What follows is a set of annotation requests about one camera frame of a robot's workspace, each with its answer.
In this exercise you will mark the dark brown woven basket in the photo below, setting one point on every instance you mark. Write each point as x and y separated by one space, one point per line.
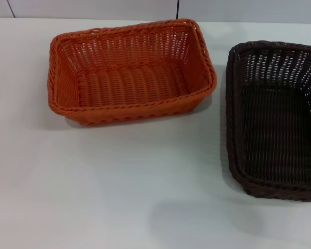
274 135

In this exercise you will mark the orange woven plastic basket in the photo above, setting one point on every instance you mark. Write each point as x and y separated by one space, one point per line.
134 85

